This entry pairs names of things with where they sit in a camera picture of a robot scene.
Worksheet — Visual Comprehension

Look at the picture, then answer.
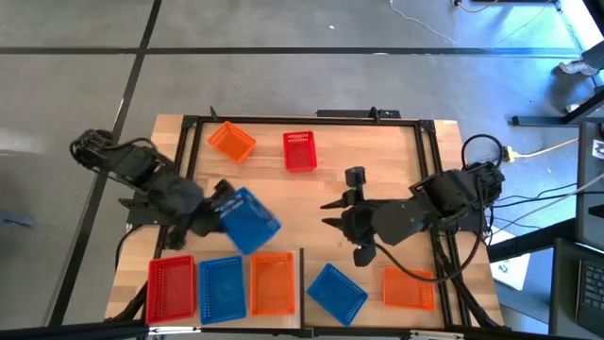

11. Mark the blue plastic slotted basket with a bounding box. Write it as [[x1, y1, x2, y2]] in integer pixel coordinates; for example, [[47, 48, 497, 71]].
[[198, 255, 248, 326], [217, 186, 283, 257], [306, 263, 370, 328]]

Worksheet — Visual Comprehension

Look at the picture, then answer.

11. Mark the silver metal bracket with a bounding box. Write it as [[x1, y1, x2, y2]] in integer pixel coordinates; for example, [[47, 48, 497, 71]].
[[148, 325, 202, 336], [409, 330, 466, 340]]

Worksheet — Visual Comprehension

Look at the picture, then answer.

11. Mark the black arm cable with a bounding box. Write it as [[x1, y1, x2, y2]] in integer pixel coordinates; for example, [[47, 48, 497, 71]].
[[372, 133, 505, 284], [69, 127, 159, 162]]

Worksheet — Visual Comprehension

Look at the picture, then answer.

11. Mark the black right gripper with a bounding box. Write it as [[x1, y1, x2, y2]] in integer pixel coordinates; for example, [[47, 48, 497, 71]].
[[319, 165, 378, 268]]

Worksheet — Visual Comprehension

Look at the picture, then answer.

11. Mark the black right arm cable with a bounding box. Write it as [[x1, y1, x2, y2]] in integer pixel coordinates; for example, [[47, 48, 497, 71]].
[[372, 133, 505, 284]]

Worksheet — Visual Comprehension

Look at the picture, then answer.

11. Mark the grey floor cable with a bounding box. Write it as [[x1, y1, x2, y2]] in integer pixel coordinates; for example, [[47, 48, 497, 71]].
[[492, 173, 604, 235]]

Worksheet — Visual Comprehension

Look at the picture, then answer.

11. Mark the white paper sheet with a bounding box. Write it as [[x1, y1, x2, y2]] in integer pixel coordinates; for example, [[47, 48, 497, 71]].
[[489, 225, 532, 292]]

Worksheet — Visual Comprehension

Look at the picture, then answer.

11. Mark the red plastic slotted basket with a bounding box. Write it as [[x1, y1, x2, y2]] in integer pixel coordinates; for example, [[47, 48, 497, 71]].
[[145, 254, 197, 326], [282, 130, 318, 173]]

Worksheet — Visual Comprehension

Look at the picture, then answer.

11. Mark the person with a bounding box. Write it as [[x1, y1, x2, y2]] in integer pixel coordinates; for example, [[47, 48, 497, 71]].
[[559, 40, 604, 77]]

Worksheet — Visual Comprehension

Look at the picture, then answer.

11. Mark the black keyboard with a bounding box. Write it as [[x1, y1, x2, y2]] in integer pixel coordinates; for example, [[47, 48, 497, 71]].
[[574, 258, 604, 327]]

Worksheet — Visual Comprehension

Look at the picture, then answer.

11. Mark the black aluminium frame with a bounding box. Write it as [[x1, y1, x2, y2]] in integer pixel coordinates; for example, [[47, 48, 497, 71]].
[[0, 106, 604, 340]]

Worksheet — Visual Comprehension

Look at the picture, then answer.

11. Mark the beige floor cable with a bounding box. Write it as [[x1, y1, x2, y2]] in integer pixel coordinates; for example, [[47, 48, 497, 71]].
[[512, 137, 580, 159]]

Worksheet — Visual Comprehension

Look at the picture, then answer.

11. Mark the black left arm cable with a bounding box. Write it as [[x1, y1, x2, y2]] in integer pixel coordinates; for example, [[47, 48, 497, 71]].
[[69, 127, 159, 162]]

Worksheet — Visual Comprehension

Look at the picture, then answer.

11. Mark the black desk leg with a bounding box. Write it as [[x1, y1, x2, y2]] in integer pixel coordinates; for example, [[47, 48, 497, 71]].
[[487, 217, 580, 264], [512, 88, 604, 128]]

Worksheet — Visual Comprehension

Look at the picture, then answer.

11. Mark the dark grey desk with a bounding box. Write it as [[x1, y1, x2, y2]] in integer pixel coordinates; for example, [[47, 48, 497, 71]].
[[548, 120, 604, 339]]

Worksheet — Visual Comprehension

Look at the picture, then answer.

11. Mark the orange plastic slotted basket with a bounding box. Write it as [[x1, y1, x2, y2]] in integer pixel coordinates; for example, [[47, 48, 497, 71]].
[[381, 266, 436, 313], [207, 120, 258, 164], [249, 251, 297, 317]]

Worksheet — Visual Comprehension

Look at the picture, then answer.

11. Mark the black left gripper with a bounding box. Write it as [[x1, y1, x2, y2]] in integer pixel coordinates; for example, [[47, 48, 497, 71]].
[[164, 178, 237, 250]]

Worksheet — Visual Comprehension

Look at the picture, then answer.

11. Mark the black base power cable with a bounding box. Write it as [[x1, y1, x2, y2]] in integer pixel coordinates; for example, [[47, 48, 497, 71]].
[[113, 225, 139, 273]]

